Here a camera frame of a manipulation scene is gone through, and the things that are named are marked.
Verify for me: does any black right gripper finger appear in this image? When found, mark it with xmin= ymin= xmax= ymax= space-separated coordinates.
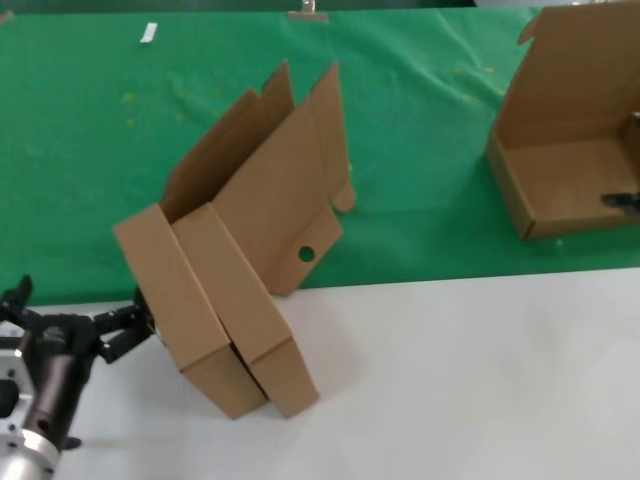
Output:
xmin=601 ymin=191 xmax=640 ymax=213

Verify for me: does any metal table clip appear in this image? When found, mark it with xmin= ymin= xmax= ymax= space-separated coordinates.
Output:
xmin=287 ymin=0 xmax=330 ymax=24

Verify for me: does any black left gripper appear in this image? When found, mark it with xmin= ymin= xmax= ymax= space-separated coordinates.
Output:
xmin=0 ymin=273 xmax=159 ymax=444

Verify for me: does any green table cloth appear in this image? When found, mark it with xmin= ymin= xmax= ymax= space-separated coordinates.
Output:
xmin=0 ymin=5 xmax=640 ymax=307

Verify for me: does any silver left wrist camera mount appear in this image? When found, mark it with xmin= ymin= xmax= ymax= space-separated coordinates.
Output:
xmin=0 ymin=322 xmax=39 ymax=447

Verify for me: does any brown cardboard box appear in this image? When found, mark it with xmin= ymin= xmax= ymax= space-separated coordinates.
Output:
xmin=113 ymin=58 xmax=296 ymax=421
xmin=485 ymin=4 xmax=640 ymax=242
xmin=172 ymin=59 xmax=358 ymax=419

